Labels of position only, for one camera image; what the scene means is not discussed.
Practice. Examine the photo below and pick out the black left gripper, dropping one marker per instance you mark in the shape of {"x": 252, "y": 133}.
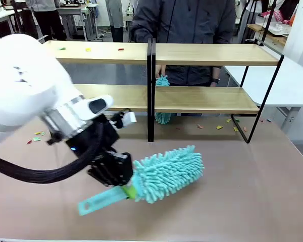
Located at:
{"x": 96, "y": 136}

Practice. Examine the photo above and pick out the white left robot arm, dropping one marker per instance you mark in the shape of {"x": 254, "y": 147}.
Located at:
{"x": 20, "y": 88}

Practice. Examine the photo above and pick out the person's left forearm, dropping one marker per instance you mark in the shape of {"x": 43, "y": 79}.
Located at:
{"x": 216, "y": 73}

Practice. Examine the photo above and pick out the person's right hand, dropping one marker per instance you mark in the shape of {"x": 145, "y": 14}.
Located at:
{"x": 160, "y": 70}

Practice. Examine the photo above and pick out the person's left hand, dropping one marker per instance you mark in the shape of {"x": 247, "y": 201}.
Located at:
{"x": 215, "y": 85}

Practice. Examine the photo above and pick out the two-tier wood metal shelf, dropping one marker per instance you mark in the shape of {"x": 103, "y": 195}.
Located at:
{"x": 103, "y": 54}
{"x": 204, "y": 56}

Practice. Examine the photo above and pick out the black wristwatch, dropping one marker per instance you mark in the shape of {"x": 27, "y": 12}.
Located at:
{"x": 215, "y": 81}

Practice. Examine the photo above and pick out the bystander in long grey coat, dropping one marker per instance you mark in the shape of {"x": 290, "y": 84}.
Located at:
{"x": 115, "y": 15}

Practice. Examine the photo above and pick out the bystander in grey jacket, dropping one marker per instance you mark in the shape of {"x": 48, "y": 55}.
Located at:
{"x": 49, "y": 22}

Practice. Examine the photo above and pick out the person in grey jacket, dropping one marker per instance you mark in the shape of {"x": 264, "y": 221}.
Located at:
{"x": 184, "y": 25}

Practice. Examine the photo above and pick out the white background desk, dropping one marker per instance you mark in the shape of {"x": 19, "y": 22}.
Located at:
{"x": 73, "y": 11}

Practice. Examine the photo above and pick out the white lab table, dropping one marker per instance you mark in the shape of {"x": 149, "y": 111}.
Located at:
{"x": 0, "y": 17}
{"x": 288, "y": 83}

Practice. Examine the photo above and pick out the wooden background table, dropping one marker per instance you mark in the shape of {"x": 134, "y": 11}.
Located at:
{"x": 272, "y": 34}

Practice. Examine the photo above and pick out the black stand pole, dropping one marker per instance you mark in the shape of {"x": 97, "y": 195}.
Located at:
{"x": 269, "y": 20}

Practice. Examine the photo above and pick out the pink printed bag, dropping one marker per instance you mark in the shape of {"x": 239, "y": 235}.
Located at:
{"x": 279, "y": 15}

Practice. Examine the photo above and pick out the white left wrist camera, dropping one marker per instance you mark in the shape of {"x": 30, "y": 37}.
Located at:
{"x": 127, "y": 118}

